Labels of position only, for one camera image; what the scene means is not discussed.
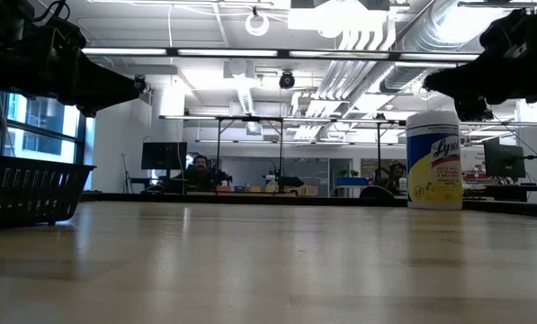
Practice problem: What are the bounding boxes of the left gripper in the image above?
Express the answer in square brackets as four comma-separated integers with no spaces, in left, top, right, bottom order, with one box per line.
[0,16,142,119]

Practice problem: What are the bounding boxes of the silver spiral air duct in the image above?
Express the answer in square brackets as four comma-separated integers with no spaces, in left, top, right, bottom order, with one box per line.
[378,0,506,94]

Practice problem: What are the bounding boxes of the person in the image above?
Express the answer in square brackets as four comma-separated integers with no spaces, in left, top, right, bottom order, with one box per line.
[183,154,219,194]

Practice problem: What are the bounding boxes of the long ceiling light bar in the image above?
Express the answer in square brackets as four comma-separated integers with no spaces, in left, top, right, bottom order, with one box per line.
[81,44,483,64]

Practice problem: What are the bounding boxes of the black computer monitor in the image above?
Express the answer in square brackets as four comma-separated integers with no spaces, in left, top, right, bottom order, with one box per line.
[140,141,189,181]
[482,141,527,181]

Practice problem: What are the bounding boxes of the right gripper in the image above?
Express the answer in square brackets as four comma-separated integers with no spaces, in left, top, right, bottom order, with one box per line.
[423,7,537,122]

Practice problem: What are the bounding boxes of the black slotted plastic basket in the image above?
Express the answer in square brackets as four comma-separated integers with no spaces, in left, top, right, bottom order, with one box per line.
[0,152,96,230]

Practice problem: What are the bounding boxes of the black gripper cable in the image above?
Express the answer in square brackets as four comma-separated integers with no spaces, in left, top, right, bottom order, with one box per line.
[31,0,72,24]

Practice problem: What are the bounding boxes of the black vertical post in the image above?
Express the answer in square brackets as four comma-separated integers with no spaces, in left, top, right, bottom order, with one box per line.
[375,123,382,179]

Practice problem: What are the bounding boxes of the black desktop device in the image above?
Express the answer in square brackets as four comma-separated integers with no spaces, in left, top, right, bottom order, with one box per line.
[267,168,305,190]

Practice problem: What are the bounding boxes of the dark chair back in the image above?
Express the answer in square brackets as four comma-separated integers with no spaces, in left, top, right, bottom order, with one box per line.
[359,184,396,200]

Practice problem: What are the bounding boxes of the Lysol wipes canister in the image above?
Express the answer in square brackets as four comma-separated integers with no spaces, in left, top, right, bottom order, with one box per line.
[405,110,465,212]

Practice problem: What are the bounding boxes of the white ceiling ring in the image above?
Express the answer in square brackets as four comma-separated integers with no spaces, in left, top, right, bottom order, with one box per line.
[244,11,271,38]

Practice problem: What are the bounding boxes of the blue storage bin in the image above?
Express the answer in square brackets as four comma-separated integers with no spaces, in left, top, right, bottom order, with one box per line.
[335,176,373,188]

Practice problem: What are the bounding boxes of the brown cardboard box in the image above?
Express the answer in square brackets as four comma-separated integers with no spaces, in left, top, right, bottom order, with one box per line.
[249,184,318,197]

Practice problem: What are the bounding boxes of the black robot station frame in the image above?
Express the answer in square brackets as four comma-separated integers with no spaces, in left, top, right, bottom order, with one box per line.
[213,115,286,195]

